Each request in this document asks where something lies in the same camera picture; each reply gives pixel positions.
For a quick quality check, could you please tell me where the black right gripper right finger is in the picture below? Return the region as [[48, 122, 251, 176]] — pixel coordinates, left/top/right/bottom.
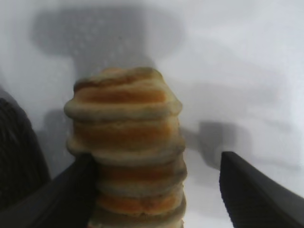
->
[[219, 151, 304, 228]]

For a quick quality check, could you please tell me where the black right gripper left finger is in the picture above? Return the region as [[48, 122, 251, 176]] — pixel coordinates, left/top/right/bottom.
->
[[0, 155, 98, 228]]

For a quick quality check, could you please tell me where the long striped bread loaf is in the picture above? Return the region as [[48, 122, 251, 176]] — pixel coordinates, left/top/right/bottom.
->
[[63, 67, 188, 228]]

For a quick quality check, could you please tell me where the dark brown wicker basket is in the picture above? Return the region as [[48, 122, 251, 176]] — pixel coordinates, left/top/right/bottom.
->
[[0, 91, 51, 209]]

